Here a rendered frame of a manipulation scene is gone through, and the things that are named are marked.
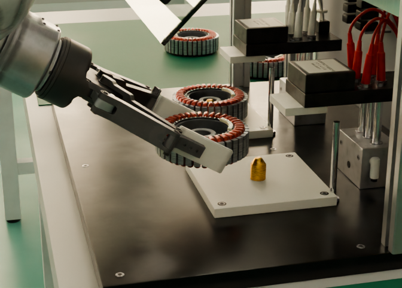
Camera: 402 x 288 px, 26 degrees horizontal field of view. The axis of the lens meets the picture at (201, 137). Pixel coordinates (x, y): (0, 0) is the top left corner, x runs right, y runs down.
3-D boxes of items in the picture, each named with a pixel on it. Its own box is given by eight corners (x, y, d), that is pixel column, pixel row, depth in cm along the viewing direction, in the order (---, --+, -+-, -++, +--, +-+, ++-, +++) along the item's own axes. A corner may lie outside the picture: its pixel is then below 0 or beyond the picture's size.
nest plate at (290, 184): (214, 218, 100) (214, 208, 99) (185, 170, 113) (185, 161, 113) (337, 205, 103) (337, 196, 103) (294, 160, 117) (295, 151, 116)
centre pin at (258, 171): (252, 181, 107) (253, 161, 106) (247, 175, 108) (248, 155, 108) (267, 180, 107) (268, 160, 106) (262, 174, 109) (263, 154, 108)
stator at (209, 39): (219, 44, 185) (219, 27, 183) (218, 57, 174) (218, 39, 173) (167, 43, 185) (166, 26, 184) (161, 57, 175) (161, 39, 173)
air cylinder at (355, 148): (359, 190, 107) (362, 148, 106) (336, 167, 114) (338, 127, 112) (396, 185, 109) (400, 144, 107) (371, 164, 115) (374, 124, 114)
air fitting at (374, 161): (371, 182, 106) (372, 160, 105) (367, 179, 107) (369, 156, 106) (380, 182, 106) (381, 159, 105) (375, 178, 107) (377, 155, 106)
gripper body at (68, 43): (66, 44, 92) (141, 81, 96) (58, 26, 100) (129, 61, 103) (34, 105, 94) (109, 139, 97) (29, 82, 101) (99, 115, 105)
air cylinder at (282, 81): (294, 126, 130) (295, 90, 128) (277, 111, 136) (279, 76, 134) (325, 123, 131) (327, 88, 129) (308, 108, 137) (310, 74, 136)
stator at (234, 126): (166, 174, 99) (166, 144, 97) (148, 141, 109) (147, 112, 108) (260, 166, 101) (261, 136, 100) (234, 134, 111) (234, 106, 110)
